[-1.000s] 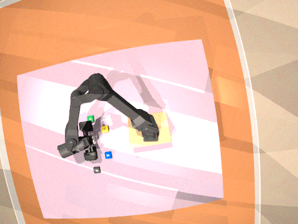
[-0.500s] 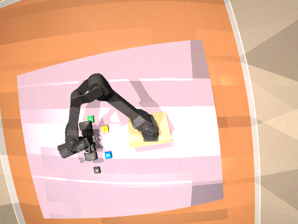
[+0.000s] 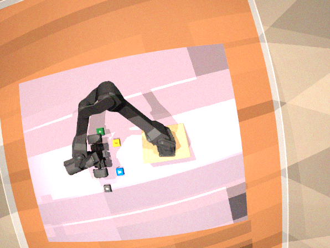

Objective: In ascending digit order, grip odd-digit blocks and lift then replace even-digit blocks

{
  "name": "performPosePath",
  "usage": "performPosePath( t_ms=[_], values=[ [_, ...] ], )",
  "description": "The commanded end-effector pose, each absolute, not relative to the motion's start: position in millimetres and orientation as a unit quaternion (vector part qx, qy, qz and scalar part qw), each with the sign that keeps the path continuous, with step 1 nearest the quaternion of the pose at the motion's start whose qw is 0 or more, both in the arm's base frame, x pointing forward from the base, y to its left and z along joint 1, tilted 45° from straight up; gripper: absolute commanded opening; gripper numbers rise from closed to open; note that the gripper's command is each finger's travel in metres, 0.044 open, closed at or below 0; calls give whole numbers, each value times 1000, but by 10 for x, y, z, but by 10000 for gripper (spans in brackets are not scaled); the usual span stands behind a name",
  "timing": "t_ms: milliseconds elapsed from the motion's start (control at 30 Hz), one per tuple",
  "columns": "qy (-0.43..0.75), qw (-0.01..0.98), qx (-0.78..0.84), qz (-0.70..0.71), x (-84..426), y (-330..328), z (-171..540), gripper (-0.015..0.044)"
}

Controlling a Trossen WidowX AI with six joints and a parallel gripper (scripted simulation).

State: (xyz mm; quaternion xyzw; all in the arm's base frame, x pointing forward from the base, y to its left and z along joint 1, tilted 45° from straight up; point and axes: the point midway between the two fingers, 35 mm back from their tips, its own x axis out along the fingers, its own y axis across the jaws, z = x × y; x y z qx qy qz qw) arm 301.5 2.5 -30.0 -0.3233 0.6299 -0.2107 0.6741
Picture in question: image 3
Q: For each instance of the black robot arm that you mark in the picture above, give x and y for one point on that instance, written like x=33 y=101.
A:
x=109 y=98

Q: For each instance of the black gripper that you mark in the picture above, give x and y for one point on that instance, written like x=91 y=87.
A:
x=97 y=146

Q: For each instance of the blue block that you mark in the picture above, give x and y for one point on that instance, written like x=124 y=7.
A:
x=120 y=171

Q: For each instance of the green block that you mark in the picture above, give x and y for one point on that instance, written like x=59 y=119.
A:
x=100 y=130

